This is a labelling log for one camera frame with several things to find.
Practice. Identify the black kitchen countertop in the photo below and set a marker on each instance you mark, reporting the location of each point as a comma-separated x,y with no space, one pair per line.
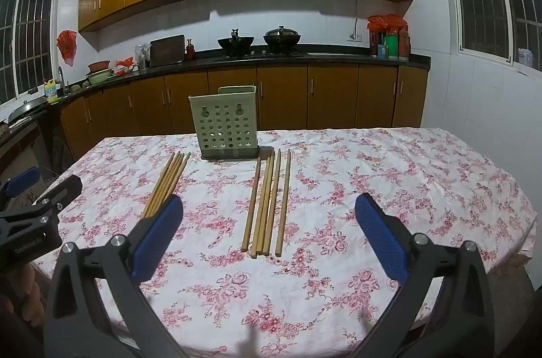
338,58

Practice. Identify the person's left hand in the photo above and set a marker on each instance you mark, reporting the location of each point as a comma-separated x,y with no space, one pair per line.
27,290

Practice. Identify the steel faucet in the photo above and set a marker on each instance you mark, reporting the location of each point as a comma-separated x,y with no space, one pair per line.
61,76

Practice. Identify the glass jar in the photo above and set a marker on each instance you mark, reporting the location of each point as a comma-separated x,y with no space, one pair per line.
142,57

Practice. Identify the pink floral tablecloth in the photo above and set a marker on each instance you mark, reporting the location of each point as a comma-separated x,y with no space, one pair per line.
330,180

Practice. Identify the tall red bottle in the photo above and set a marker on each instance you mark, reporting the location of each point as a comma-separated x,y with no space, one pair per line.
404,44

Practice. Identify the white bottle on windowsill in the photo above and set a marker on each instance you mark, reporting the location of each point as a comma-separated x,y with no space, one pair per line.
525,57

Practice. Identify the small red bottle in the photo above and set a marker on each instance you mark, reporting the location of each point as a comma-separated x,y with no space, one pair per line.
191,51

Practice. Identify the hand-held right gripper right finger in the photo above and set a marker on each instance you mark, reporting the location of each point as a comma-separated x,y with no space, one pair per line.
381,241

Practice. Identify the black wok with lid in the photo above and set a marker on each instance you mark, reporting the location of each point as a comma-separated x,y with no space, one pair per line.
282,38

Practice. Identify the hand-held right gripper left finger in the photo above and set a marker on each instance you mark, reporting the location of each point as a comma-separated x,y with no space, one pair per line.
156,241

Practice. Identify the green box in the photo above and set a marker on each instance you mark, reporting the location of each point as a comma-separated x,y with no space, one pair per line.
391,47

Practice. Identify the red-brown bowl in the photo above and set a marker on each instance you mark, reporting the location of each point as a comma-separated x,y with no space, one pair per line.
99,66

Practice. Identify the yellow detergent bottle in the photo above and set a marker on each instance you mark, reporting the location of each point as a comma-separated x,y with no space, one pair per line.
51,92

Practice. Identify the steel pot lid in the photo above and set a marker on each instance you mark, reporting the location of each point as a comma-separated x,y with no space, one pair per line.
25,110

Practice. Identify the dark cutting board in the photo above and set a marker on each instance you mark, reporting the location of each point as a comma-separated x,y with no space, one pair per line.
167,51

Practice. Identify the hanging red plastic bag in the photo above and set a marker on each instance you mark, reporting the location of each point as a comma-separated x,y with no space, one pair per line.
67,44

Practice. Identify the wooden lower cabinets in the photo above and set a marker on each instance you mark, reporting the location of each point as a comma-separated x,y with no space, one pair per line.
283,95

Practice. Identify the crumpled red plastic bag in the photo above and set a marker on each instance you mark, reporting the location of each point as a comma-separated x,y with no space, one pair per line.
125,66

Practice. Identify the green perforated utensil holder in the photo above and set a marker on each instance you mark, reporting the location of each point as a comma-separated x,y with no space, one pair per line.
224,125

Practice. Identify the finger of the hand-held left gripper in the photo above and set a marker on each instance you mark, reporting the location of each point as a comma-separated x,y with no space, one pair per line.
23,179
63,190

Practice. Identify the barred window beside sink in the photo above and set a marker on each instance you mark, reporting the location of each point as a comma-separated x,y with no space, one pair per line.
25,44

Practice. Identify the white wall socket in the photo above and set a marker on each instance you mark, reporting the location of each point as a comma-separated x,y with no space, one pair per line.
355,36

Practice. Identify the gas stove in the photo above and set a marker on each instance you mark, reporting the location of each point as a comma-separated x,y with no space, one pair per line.
262,54

